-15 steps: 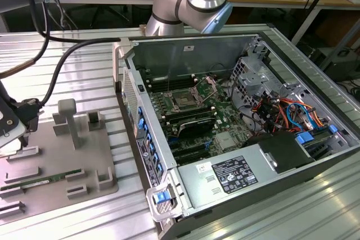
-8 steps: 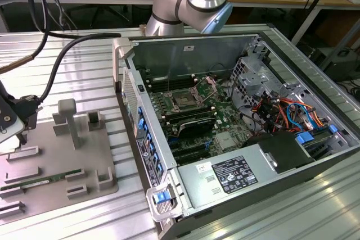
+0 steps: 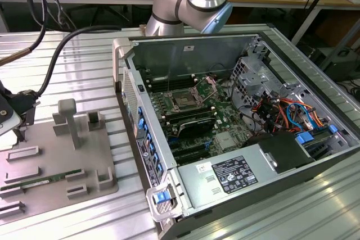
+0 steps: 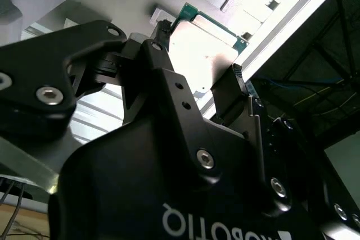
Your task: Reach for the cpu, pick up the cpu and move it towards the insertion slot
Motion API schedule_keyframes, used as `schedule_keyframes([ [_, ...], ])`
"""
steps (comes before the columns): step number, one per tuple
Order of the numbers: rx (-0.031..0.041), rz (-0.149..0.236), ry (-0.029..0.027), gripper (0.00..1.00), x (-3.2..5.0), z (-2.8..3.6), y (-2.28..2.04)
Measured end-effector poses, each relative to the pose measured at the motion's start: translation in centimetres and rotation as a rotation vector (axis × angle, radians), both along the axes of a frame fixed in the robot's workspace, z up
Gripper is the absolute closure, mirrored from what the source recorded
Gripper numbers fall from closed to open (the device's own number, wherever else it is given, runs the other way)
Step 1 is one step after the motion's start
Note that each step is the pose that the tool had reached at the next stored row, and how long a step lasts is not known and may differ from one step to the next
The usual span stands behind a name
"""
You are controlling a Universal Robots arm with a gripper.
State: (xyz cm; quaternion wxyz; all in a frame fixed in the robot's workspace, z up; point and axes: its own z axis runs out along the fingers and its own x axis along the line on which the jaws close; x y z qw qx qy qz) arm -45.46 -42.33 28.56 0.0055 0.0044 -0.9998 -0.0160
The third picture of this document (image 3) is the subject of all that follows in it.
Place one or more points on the black RAM slot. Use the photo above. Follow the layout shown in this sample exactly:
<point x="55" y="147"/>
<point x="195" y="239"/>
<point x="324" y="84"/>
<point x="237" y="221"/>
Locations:
<point x="171" y="79"/>
<point x="191" y="110"/>
<point x="194" y="117"/>
<point x="174" y="85"/>

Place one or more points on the CPU socket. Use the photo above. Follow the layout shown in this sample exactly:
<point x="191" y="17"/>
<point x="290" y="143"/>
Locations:
<point x="184" y="101"/>

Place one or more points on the grey parts rack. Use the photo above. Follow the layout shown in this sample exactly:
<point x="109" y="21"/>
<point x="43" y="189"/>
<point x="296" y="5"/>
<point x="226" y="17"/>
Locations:
<point x="56" y="150"/>

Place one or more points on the green RAM stick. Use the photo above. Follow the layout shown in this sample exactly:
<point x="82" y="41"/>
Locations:
<point x="56" y="177"/>

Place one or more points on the metal locking lever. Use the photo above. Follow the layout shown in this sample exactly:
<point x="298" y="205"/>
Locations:
<point x="168" y="86"/>

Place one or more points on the blue case latch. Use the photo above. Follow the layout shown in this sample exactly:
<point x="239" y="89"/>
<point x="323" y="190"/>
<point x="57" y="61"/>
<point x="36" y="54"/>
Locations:
<point x="162" y="198"/>

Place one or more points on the open PC case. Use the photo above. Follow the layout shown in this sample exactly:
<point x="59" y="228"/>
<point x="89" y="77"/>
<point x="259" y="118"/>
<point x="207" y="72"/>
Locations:
<point x="163" y="54"/>

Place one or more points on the black graphics card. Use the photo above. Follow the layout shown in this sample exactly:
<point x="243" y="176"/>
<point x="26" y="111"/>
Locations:
<point x="197" y="128"/>

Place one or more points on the grey power supply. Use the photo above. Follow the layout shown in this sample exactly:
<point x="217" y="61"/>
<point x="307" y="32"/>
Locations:
<point x="197" y="189"/>

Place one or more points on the green motherboard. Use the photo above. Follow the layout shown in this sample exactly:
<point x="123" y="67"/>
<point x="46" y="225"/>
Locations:
<point x="225" y="116"/>

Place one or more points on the silver chipset heat sink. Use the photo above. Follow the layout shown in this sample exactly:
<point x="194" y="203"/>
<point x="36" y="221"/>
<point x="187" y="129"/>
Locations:
<point x="225" y="141"/>

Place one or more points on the perforated metal drive cage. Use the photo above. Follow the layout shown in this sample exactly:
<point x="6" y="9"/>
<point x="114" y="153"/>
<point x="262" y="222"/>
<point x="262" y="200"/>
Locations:
<point x="247" y="68"/>

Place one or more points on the black fan shroud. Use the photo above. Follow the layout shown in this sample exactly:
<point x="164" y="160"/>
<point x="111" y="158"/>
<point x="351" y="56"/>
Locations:
<point x="284" y="150"/>

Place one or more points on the blue plastic connector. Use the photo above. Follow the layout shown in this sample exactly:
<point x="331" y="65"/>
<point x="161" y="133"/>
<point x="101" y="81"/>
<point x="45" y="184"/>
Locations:
<point x="305" y="138"/>

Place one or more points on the black equipment box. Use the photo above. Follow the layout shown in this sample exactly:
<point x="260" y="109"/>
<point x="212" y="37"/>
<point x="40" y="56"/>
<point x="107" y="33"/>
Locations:
<point x="343" y="65"/>

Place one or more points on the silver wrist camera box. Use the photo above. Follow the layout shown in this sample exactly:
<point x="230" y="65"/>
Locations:
<point x="8" y="123"/>

